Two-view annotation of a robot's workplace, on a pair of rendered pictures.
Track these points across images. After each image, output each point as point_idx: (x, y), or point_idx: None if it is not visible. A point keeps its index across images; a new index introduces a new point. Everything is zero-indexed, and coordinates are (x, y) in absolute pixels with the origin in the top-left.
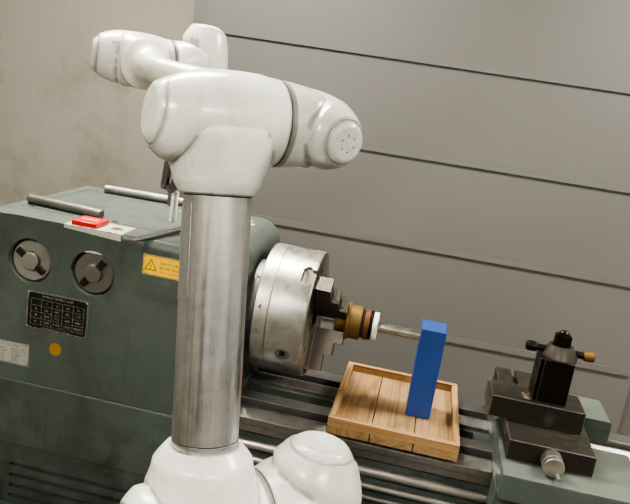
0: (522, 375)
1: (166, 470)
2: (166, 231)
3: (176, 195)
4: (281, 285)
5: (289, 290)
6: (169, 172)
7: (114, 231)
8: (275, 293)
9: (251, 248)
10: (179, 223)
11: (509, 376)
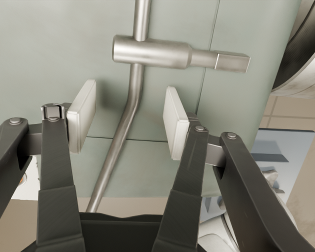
0: None
1: None
2: (111, 170)
3: (81, 132)
4: (313, 92)
5: None
6: (7, 180)
7: (19, 191)
8: (296, 95)
9: (285, 48)
10: (86, 7)
11: None
